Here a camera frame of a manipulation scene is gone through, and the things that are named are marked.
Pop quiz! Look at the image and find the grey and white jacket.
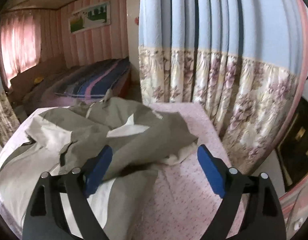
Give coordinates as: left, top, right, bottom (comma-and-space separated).
0, 98, 197, 239

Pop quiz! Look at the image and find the yellow toy on bed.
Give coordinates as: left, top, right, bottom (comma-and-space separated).
33, 77, 44, 85

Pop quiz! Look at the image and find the landscape wall picture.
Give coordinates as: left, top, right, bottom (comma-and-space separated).
69, 1, 111, 34

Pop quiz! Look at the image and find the brown bed headboard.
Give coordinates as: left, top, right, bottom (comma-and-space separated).
11, 54, 67, 101

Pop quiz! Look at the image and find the white wardrobe with decals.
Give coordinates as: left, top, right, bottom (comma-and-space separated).
126, 0, 140, 83

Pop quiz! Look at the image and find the blue floral curtain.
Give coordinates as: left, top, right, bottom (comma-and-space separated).
139, 0, 308, 173

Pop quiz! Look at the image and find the pink window curtain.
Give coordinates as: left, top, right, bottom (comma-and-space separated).
0, 10, 41, 88

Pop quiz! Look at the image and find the dark wooden cabinet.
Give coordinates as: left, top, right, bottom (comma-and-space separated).
276, 98, 308, 191

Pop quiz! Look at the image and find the pink floral bed sheet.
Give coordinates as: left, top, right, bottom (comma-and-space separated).
0, 101, 247, 240

